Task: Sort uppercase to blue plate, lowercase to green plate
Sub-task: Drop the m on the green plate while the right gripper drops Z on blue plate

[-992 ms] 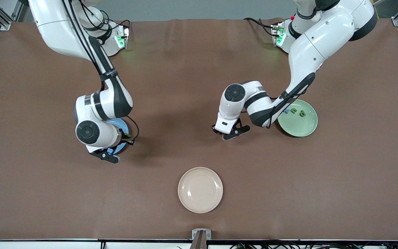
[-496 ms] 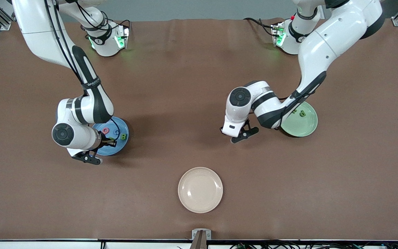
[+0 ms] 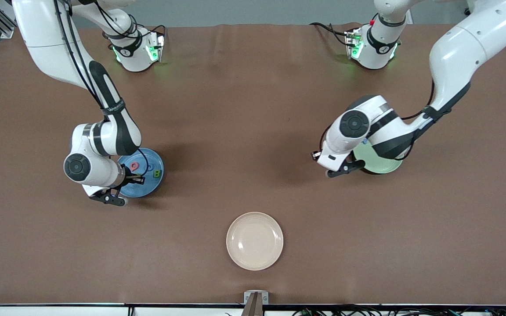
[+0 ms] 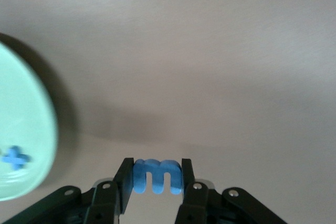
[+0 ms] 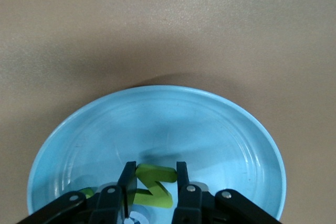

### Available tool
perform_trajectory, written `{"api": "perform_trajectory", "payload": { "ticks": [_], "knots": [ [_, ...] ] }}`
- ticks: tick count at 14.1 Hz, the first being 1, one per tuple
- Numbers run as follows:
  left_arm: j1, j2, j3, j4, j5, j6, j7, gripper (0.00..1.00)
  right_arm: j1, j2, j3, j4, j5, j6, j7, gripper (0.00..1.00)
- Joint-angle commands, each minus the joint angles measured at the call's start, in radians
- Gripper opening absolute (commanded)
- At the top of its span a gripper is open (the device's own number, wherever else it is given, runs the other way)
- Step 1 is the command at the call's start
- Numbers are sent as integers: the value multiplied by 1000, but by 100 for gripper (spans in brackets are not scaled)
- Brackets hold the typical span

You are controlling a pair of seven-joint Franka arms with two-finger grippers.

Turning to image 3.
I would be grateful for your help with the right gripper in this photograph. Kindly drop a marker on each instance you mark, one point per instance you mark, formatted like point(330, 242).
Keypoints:
point(128, 177)

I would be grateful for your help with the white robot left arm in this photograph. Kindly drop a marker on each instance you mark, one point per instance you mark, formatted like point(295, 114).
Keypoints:
point(477, 39)

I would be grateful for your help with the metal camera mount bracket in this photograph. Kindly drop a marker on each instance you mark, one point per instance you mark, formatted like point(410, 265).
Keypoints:
point(256, 303)

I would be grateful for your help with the beige plate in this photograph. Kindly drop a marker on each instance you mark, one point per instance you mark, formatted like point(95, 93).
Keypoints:
point(254, 241)

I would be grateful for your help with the blue plate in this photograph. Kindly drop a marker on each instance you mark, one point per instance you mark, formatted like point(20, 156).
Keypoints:
point(152, 186)

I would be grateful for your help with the green letter B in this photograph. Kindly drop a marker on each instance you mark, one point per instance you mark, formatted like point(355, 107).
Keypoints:
point(155, 174)

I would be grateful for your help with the green plate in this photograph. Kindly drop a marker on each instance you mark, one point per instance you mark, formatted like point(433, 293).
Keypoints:
point(374, 164)

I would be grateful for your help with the blue letter C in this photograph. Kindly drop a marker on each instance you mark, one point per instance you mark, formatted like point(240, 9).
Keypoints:
point(146, 168)

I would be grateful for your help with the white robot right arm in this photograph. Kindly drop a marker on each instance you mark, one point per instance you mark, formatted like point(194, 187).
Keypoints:
point(37, 30)

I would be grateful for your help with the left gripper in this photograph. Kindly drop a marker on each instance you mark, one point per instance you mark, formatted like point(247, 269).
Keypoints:
point(313, 157)

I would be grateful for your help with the brown table mat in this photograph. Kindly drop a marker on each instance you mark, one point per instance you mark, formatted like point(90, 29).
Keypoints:
point(59, 241)

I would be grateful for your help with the pink letter Q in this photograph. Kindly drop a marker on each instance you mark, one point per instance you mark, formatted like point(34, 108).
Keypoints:
point(131, 167)

